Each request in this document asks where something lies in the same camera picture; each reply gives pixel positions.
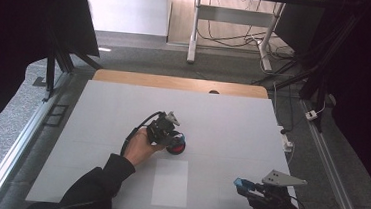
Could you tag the red and black round object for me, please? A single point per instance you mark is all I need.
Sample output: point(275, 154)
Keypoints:
point(176, 148)

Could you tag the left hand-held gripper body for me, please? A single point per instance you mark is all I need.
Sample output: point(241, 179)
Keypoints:
point(161, 129)

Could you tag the wooden table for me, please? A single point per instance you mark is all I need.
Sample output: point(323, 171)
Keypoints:
point(180, 83)

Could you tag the black tripod legs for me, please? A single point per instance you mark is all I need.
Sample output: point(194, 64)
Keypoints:
point(296, 76)

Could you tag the person's left hand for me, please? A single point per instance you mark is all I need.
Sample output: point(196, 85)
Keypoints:
point(140, 147)

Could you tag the white power strip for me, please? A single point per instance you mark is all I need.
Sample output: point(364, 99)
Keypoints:
point(287, 144)

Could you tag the black metal stand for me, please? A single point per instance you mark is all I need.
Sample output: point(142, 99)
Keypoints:
point(51, 69)

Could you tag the black curtain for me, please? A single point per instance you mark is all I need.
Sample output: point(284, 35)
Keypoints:
point(11, 37)
point(367, 99)

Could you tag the blue plastic block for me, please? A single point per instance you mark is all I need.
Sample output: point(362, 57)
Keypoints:
point(241, 182)

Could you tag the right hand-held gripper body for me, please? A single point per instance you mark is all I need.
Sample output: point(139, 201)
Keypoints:
point(271, 195)

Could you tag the small white power adapter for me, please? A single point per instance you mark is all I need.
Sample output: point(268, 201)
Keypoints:
point(311, 115)

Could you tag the white metal desk frame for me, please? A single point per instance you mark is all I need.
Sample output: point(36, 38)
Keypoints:
point(234, 15)

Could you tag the aluminium floor rail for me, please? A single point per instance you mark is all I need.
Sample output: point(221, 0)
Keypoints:
point(12, 151)
point(332, 169)

